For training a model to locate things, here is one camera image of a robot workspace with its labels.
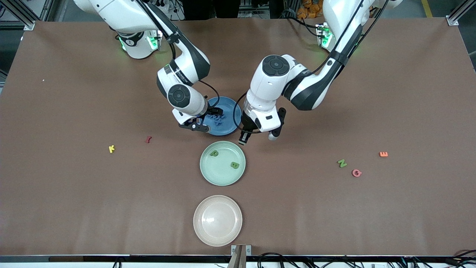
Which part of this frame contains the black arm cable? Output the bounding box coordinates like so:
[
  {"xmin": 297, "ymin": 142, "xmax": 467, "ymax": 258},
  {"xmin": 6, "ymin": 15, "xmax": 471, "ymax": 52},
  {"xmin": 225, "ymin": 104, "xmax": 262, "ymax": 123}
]
[
  {"xmin": 233, "ymin": 0, "xmax": 389, "ymax": 134},
  {"xmin": 134, "ymin": 0, "xmax": 220, "ymax": 109}
]

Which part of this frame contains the black floor cable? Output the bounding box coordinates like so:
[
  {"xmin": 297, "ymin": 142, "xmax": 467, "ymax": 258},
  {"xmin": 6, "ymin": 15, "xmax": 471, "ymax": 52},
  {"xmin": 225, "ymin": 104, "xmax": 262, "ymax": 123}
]
[{"xmin": 257, "ymin": 252, "xmax": 309, "ymax": 268}]

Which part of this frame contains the white table edge rail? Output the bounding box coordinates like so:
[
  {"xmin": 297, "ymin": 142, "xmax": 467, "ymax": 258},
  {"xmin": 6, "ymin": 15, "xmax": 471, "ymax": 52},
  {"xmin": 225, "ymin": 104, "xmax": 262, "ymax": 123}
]
[{"xmin": 0, "ymin": 255, "xmax": 476, "ymax": 268}]

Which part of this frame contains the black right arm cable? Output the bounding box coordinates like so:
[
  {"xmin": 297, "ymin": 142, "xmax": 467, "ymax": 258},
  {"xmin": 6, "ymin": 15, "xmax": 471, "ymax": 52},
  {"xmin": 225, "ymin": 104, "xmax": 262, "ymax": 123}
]
[{"xmin": 134, "ymin": 0, "xmax": 220, "ymax": 109}]

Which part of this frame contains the blue plate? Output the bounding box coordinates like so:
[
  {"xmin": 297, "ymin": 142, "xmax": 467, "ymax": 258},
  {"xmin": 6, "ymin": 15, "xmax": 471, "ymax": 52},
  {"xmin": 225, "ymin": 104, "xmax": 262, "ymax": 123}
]
[{"xmin": 200, "ymin": 96, "xmax": 242, "ymax": 136}]

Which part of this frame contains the green plate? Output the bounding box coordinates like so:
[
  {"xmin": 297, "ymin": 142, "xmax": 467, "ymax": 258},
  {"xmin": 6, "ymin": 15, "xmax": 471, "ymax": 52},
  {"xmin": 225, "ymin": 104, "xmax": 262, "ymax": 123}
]
[{"xmin": 200, "ymin": 141, "xmax": 246, "ymax": 186}]

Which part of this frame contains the beige plate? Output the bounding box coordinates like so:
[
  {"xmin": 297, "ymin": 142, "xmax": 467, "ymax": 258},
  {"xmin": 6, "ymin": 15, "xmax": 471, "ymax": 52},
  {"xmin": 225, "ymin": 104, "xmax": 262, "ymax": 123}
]
[{"xmin": 193, "ymin": 195, "xmax": 243, "ymax": 247}]

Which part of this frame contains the bag of oranges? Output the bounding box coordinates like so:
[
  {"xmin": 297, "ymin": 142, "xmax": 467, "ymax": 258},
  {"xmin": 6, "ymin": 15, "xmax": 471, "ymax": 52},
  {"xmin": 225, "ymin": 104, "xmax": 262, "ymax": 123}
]
[{"xmin": 296, "ymin": 0, "xmax": 325, "ymax": 20}]

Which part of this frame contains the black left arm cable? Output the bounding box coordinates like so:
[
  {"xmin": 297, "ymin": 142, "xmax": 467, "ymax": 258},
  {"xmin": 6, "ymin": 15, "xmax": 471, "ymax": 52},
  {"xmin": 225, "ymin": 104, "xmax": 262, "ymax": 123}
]
[{"xmin": 233, "ymin": 0, "xmax": 389, "ymax": 134}]

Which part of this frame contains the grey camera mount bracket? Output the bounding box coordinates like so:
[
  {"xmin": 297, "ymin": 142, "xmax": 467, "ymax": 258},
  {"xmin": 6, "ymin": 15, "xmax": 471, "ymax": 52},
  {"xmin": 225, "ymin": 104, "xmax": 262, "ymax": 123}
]
[{"xmin": 228, "ymin": 244, "xmax": 252, "ymax": 268}]

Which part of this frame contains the aluminium frame post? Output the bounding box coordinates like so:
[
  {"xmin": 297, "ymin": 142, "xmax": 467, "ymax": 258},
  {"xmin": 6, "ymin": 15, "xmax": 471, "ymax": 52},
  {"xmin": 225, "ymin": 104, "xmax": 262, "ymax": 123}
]
[
  {"xmin": 7, "ymin": 0, "xmax": 51, "ymax": 31},
  {"xmin": 446, "ymin": 0, "xmax": 476, "ymax": 26}
]

